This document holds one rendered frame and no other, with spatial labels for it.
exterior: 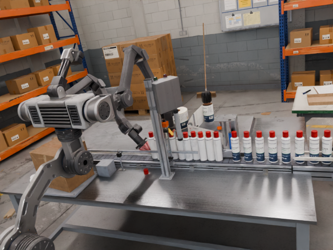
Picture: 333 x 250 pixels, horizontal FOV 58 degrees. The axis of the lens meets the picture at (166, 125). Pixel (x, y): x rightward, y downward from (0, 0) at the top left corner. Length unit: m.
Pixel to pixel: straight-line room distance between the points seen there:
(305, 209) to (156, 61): 4.18
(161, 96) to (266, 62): 4.70
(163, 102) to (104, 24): 5.99
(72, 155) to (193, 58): 5.23
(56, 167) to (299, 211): 1.30
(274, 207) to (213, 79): 5.18
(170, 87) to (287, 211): 0.92
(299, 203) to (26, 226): 1.39
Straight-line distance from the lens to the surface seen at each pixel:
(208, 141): 1.96
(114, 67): 5.80
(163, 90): 1.78
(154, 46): 5.37
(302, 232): 1.72
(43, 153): 2.15
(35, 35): 6.22
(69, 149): 1.74
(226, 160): 2.02
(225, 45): 6.43
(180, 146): 2.04
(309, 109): 3.02
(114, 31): 7.55
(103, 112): 1.52
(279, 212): 1.67
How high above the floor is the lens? 1.87
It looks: 21 degrees down
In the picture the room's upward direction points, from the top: 10 degrees counter-clockwise
